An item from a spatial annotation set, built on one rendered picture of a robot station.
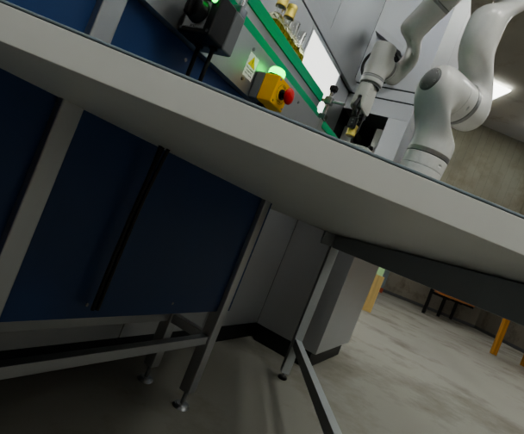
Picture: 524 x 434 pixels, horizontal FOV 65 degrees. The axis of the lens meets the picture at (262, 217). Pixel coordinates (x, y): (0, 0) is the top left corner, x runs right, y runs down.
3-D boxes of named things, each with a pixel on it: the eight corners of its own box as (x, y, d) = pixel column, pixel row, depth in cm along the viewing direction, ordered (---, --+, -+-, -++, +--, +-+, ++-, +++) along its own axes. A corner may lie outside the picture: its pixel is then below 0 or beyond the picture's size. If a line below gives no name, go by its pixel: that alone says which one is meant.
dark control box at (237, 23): (199, 54, 84) (215, 16, 84) (229, 59, 80) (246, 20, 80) (174, 31, 77) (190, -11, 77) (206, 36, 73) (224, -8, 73)
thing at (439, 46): (368, 147, 294) (414, 32, 294) (421, 161, 276) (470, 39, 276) (343, 107, 232) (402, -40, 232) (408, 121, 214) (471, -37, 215)
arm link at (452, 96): (456, 169, 115) (495, 91, 113) (414, 139, 106) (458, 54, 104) (422, 163, 125) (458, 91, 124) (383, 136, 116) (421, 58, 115)
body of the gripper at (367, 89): (364, 88, 158) (353, 115, 158) (358, 75, 149) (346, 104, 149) (383, 91, 154) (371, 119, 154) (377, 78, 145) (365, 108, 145)
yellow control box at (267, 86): (258, 109, 108) (269, 83, 108) (282, 114, 105) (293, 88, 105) (246, 97, 102) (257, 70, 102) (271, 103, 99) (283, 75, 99)
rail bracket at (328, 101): (296, 114, 150) (308, 83, 150) (338, 125, 142) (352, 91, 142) (293, 111, 147) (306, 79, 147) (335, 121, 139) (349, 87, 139)
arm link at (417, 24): (453, 15, 145) (387, 79, 163) (427, -12, 137) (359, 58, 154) (464, 27, 140) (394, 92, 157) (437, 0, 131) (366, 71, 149)
